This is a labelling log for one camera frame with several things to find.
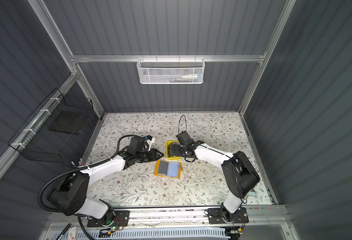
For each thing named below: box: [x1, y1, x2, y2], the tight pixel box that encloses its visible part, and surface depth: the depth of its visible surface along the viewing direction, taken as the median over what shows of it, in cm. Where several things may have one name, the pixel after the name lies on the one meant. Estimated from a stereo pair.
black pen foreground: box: [55, 223, 71, 240], surface depth 72 cm
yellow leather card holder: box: [154, 159, 183, 179], surface depth 91 cm
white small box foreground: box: [68, 226, 78, 240], surface depth 71 cm
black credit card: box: [158, 160, 169, 176], surface depth 91 cm
